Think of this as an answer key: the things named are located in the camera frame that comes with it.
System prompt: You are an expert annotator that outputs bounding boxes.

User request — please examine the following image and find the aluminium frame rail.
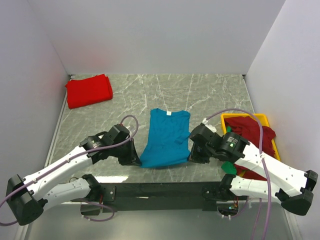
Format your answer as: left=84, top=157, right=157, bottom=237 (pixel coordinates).
left=25, top=183, right=291, bottom=205

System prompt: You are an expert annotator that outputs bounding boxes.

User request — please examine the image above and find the dark red t shirt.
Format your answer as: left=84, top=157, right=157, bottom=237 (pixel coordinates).
left=224, top=115, right=276, bottom=181

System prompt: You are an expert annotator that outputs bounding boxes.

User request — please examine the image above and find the folded red t shirt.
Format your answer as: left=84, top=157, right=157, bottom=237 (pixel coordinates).
left=65, top=74, right=113, bottom=109

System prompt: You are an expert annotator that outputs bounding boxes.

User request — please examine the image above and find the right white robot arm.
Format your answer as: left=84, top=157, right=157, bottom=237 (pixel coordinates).
left=188, top=123, right=318, bottom=216

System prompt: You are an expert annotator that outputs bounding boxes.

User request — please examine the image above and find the green t shirt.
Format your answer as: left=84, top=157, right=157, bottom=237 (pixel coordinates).
left=221, top=126, right=238, bottom=176

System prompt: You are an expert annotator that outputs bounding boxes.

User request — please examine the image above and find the black base beam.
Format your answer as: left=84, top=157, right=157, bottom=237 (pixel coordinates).
left=69, top=182, right=251, bottom=216

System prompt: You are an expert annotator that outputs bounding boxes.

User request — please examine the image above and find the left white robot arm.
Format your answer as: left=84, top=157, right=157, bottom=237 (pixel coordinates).
left=4, top=124, right=141, bottom=226

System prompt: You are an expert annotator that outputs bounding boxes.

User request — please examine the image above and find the blue t shirt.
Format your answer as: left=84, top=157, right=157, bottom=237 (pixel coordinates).
left=140, top=108, right=191, bottom=168

